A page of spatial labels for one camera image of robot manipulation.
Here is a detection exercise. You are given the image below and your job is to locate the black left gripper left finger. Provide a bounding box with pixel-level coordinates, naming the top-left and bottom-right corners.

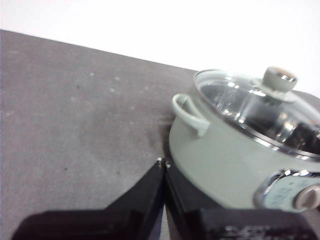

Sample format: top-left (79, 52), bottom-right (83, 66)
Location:
top-left (12, 157), bottom-right (165, 240)

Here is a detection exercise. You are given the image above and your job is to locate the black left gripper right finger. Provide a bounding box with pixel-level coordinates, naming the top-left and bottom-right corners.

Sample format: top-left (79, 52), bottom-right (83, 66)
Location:
top-left (163, 161), bottom-right (311, 240)

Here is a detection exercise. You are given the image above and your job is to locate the glass lid with green knob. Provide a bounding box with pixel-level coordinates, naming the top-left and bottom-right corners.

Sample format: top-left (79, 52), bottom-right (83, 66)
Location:
top-left (192, 66), bottom-right (320, 161)

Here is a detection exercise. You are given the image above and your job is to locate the pale green electric pot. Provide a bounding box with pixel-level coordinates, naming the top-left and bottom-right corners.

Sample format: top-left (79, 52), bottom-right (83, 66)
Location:
top-left (168, 68), bottom-right (320, 214)

